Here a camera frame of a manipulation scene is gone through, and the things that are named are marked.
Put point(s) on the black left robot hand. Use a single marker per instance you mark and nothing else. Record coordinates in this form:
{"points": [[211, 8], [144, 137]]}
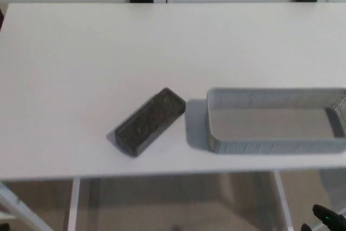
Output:
{"points": [[4, 227]]}

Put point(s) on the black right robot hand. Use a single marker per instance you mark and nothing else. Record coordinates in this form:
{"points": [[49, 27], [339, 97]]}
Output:
{"points": [[332, 221]]}

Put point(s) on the dark grey board eraser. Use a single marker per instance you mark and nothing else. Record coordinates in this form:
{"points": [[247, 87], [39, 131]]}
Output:
{"points": [[150, 122]]}

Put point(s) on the grey mesh tray container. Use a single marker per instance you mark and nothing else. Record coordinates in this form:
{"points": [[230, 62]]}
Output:
{"points": [[270, 145]]}

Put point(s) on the white metal desk leg frame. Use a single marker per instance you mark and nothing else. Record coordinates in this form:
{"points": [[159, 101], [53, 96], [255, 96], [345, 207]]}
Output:
{"points": [[283, 201], [73, 204]]}

